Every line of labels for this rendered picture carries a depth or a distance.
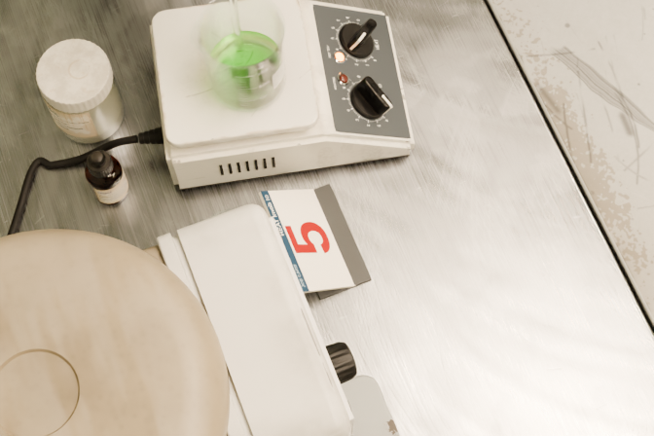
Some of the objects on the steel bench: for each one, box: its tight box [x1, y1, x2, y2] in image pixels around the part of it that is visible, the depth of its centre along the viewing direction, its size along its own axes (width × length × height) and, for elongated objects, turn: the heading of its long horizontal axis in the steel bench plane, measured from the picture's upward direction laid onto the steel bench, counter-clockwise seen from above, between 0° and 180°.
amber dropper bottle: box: [85, 150, 128, 205], centre depth 98 cm, size 3×3×7 cm
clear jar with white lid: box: [36, 39, 126, 145], centre depth 100 cm, size 6×6×8 cm
